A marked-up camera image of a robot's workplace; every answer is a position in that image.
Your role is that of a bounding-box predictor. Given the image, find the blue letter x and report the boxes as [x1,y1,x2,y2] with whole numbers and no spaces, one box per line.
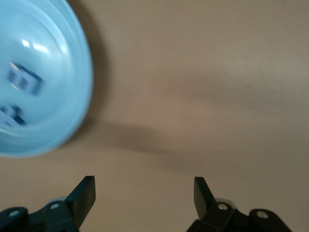
[0,105,26,128]

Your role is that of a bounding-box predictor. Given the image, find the blue letter m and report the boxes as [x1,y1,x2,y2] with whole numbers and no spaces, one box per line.
[6,62,45,96]

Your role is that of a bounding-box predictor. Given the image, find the blue plate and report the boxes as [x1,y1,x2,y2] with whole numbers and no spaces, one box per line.
[0,0,94,159]

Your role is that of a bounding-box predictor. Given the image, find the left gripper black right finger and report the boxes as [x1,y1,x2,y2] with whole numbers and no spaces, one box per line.
[185,176,293,232]

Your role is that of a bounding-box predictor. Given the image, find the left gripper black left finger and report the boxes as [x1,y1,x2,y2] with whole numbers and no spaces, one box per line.
[0,175,97,232]

